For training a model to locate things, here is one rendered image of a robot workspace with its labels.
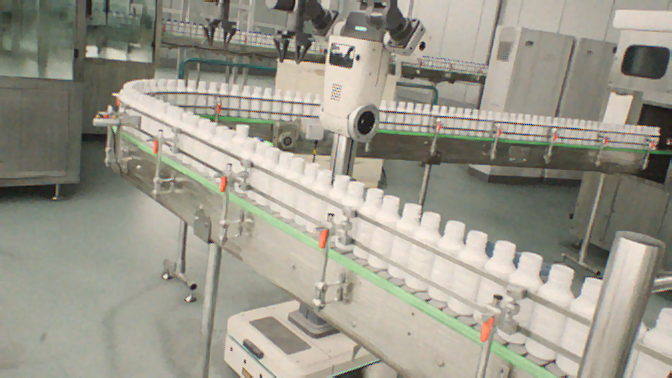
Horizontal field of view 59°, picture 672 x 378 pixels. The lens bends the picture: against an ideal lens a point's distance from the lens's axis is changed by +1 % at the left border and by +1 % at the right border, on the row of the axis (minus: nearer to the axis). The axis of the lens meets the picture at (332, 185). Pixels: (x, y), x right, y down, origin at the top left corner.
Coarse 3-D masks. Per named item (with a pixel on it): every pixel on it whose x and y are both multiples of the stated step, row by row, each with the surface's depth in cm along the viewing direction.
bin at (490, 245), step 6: (486, 240) 185; (486, 246) 186; (492, 246) 184; (486, 252) 186; (492, 252) 184; (516, 252) 178; (516, 258) 178; (516, 264) 178; (546, 264) 171; (540, 270) 172; (546, 270) 171; (546, 276) 171; (354, 348) 155; (360, 348) 156; (354, 354) 155
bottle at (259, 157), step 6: (258, 144) 171; (264, 144) 173; (258, 150) 171; (264, 150) 171; (258, 156) 171; (264, 156) 171; (258, 162) 170; (252, 168) 171; (252, 174) 172; (258, 174) 171; (252, 180) 172; (252, 186) 172; (252, 192) 173; (252, 198) 173
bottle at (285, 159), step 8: (280, 160) 163; (288, 160) 162; (280, 168) 162; (288, 168) 162; (272, 184) 165; (280, 184) 163; (272, 192) 164; (280, 192) 163; (280, 200) 164; (272, 208) 165
